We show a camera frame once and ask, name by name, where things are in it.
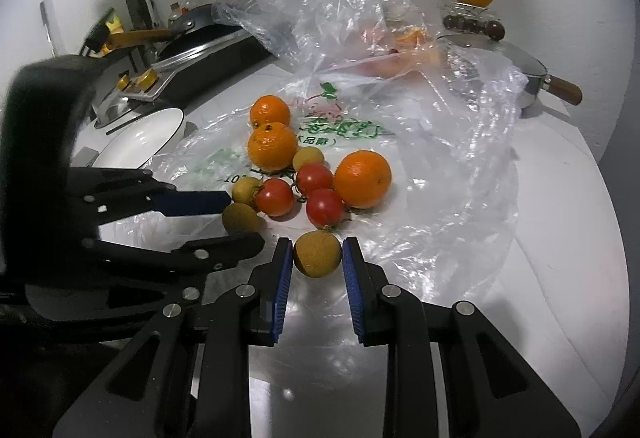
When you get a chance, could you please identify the yellow-brown longan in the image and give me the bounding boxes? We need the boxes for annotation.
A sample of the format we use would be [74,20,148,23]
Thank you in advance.
[292,146,324,171]
[221,203,260,235]
[231,177,262,208]

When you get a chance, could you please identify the yellow-brown longan fruit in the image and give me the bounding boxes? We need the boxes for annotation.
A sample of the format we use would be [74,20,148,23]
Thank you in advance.
[294,231,342,279]

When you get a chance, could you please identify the medium orange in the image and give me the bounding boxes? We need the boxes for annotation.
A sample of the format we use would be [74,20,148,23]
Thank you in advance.
[247,123,298,173]

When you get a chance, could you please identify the clear box of dark fruits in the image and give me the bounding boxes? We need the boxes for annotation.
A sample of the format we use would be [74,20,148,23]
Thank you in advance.
[440,1,506,41]

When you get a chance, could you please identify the white plate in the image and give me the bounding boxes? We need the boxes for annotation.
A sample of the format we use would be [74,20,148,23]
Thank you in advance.
[92,107,186,169]

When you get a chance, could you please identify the red cherry tomato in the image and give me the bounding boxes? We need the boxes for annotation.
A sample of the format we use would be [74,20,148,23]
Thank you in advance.
[296,163,333,197]
[306,189,345,229]
[255,178,295,218]

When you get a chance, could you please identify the large orange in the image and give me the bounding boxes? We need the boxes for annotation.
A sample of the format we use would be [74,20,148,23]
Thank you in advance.
[333,150,393,209]

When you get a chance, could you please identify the steel induction cooker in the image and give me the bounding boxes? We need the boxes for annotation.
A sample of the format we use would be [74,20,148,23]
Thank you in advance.
[94,27,270,129]

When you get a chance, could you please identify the small orange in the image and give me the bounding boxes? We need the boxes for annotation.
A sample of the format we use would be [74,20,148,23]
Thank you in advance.
[250,95,291,129]

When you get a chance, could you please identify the oil bottle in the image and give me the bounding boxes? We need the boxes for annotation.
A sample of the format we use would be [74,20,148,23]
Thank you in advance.
[167,2,181,26]

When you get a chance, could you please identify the red-capped sauce bottle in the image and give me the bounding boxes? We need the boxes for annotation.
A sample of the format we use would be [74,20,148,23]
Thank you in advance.
[180,0,194,14]

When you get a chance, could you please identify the fruit peels pile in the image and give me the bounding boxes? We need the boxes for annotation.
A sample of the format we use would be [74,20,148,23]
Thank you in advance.
[357,27,445,79]

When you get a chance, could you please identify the crumpled clear plastic bag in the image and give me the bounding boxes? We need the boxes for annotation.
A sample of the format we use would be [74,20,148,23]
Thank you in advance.
[214,0,438,68]

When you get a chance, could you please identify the black wok with handle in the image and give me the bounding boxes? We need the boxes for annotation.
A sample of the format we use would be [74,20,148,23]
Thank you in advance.
[79,3,241,63]

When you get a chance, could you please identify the steel pot with wooden handle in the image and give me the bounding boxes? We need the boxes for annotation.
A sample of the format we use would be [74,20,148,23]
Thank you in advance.
[444,34,582,109]

